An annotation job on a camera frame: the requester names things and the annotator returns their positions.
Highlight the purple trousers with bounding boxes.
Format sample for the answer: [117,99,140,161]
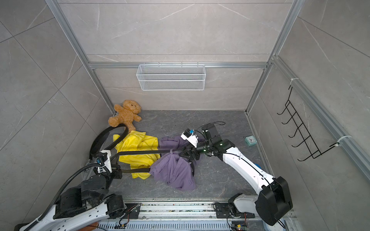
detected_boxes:
[149,135,196,191]

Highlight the yellow trousers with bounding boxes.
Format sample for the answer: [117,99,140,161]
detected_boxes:
[115,131,161,169]

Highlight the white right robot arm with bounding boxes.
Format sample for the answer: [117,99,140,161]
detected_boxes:
[180,123,293,231]

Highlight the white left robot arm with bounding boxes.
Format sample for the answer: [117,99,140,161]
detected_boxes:
[14,165,128,231]

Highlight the brown teddy bear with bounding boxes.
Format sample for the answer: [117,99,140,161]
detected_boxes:
[108,100,142,133]

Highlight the small green alarm clock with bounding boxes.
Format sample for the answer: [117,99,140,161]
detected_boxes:
[244,135,258,146]

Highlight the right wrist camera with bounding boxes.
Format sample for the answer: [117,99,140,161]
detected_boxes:
[181,129,198,147]

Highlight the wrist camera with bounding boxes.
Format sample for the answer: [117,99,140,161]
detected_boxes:
[181,129,198,147]
[96,150,112,174]

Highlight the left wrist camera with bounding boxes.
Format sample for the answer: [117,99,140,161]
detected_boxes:
[96,150,112,174]

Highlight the metal base rail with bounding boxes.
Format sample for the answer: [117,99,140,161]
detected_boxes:
[85,198,302,231]

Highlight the white wire mesh basket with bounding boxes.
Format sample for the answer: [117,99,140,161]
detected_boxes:
[136,64,206,91]

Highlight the black wire hook rack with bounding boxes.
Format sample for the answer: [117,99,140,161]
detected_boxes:
[277,86,340,162]

